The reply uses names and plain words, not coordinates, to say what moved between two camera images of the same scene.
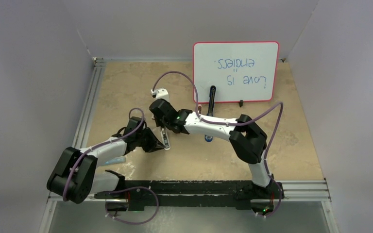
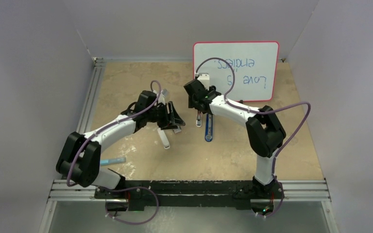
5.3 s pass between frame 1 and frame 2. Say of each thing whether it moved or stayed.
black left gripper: moved
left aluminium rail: stayed
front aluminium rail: stayed
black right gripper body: moved
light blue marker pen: stayed
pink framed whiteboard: stayed
